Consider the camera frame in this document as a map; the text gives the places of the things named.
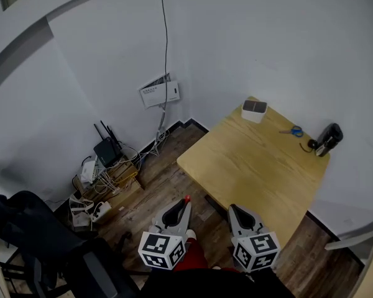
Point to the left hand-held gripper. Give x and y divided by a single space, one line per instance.
161 248

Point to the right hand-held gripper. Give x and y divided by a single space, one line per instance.
256 251

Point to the white square box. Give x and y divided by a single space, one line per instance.
254 110

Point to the brown cardboard box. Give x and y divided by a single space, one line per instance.
124 185

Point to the person's white shoe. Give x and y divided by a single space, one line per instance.
191 233

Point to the person's red trousers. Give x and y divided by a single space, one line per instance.
194 254

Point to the person's black top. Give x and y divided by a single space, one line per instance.
217 284

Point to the white power strip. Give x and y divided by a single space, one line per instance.
100 210

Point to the black router with antennas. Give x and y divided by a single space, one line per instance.
107 152

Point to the white bag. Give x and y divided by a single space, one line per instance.
79 211

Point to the white network device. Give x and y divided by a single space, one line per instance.
87 171

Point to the black office chair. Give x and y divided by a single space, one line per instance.
43 244

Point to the white wall network panel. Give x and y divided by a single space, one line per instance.
160 93

